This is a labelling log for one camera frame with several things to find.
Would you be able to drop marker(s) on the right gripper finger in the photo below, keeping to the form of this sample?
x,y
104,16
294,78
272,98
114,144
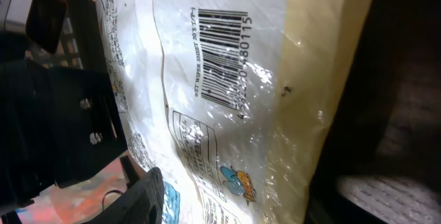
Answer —
x,y
142,203

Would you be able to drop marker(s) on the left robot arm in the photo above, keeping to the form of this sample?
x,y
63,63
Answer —
x,y
59,126

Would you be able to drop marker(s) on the white barcode scanner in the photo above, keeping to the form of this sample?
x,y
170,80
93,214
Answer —
x,y
37,21

